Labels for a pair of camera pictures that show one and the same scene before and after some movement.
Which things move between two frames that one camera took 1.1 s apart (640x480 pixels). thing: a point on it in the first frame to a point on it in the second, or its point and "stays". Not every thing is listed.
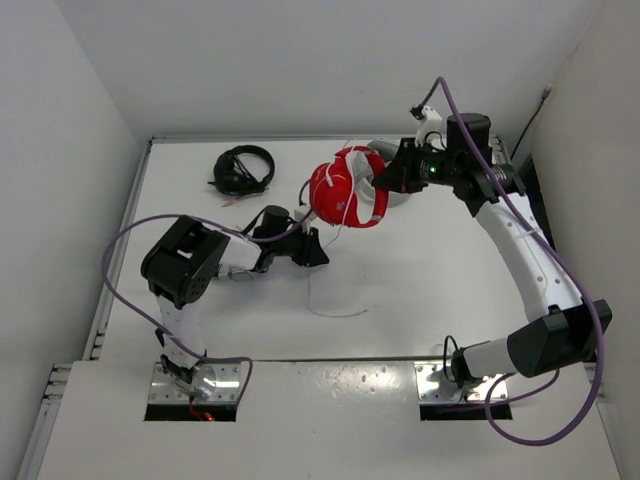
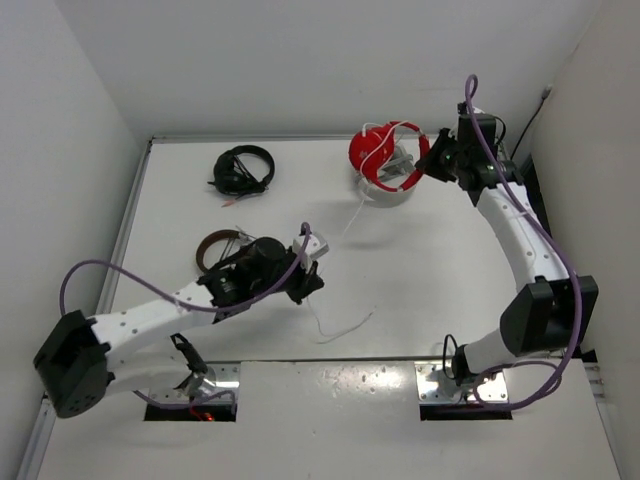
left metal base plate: [222, 379] stays
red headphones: [333, 194] to [371, 150]
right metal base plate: [435, 386] stays
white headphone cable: [308, 290] to [355, 220]
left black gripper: [311, 253] to [305, 282]
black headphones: [232, 177] stays
